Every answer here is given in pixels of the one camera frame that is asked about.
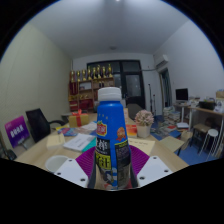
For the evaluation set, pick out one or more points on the cardboard box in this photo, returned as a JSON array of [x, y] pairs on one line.
[[220, 94]]

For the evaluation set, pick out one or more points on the white wall air conditioner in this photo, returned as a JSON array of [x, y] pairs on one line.
[[161, 61]]

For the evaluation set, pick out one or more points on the beige notebook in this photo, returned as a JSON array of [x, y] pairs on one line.
[[143, 145]]

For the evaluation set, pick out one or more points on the potted pink flower plant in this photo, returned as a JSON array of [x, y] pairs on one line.
[[144, 120]]

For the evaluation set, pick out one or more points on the small beige notepad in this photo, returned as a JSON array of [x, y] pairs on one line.
[[55, 140]]

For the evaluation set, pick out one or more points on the teal book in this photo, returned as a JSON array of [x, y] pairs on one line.
[[90, 145]]

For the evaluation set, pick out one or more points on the wooden stool dark legs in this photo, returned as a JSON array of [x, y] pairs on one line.
[[201, 127]]

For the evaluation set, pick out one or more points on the grey armchair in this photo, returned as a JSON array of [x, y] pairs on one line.
[[134, 110]]

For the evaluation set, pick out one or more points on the low wooden bench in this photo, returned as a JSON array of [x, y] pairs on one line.
[[171, 143]]

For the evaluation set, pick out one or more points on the black microphone stand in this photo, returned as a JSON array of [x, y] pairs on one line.
[[150, 100]]

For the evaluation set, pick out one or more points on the colourful blue magazine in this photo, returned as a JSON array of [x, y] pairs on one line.
[[66, 131]]

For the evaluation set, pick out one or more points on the white round stool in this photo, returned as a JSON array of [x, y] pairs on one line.
[[211, 132]]

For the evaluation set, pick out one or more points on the black basket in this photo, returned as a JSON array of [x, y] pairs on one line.
[[206, 105]]

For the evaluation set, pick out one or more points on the black computer monitor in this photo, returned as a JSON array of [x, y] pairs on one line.
[[182, 94]]

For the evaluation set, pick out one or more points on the black office chair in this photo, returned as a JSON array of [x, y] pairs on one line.
[[36, 123]]

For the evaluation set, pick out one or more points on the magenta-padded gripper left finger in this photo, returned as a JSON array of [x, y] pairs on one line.
[[71, 171]]

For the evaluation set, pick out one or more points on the long wooden side desk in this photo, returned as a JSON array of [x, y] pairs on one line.
[[206, 111]]

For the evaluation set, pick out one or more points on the purple sign board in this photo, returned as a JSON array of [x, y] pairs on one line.
[[16, 131]]

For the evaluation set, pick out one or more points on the blue drink bottle white cap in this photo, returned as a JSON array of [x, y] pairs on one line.
[[111, 140]]

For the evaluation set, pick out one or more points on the dark glass door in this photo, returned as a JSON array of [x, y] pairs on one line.
[[133, 85]]

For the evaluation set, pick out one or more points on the wooden shelf unit with trophies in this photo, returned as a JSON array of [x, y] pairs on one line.
[[86, 91]]

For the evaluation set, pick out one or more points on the orange red book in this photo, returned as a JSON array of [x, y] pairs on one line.
[[131, 130]]

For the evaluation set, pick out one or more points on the pile of books on floor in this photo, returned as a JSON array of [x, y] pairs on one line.
[[171, 116]]

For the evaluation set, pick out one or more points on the yellow gift box red ribbon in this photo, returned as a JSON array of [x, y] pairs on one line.
[[79, 120]]

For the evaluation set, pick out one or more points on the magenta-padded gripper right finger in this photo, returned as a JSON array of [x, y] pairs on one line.
[[153, 170]]

